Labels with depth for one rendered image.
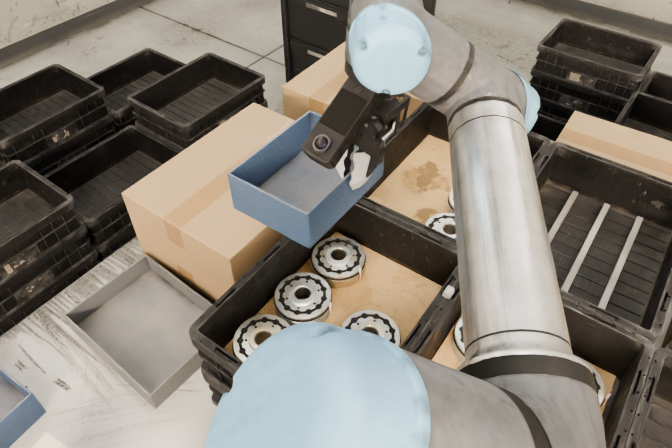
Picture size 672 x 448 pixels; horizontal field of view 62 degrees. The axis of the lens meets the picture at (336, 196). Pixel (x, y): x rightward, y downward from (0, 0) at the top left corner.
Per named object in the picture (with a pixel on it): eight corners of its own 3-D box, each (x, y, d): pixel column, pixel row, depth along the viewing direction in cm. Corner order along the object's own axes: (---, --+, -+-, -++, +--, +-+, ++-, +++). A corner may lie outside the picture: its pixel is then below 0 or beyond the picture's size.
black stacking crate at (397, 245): (342, 478, 81) (343, 446, 74) (198, 371, 94) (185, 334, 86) (462, 296, 105) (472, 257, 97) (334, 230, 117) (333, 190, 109)
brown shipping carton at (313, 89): (349, 162, 151) (350, 113, 140) (285, 134, 160) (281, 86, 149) (404, 109, 168) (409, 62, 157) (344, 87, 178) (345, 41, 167)
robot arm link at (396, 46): (478, 75, 51) (464, 15, 59) (382, 10, 47) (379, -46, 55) (422, 128, 56) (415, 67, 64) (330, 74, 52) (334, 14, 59)
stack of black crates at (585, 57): (623, 136, 250) (663, 44, 219) (601, 171, 233) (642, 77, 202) (537, 105, 267) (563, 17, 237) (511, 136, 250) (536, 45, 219)
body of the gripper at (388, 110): (405, 130, 79) (421, 57, 70) (370, 161, 74) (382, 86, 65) (362, 107, 82) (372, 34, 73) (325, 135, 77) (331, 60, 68)
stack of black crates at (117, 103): (138, 183, 227) (115, 114, 204) (93, 155, 240) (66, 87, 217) (209, 135, 251) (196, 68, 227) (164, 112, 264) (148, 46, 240)
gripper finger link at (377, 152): (381, 177, 78) (389, 128, 72) (375, 183, 77) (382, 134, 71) (354, 162, 80) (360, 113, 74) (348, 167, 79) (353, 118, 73)
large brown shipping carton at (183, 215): (242, 323, 114) (229, 259, 100) (144, 257, 126) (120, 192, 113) (353, 210, 137) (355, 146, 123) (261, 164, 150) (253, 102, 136)
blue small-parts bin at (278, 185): (309, 249, 80) (307, 214, 75) (232, 207, 86) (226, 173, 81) (383, 174, 92) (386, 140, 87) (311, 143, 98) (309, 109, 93)
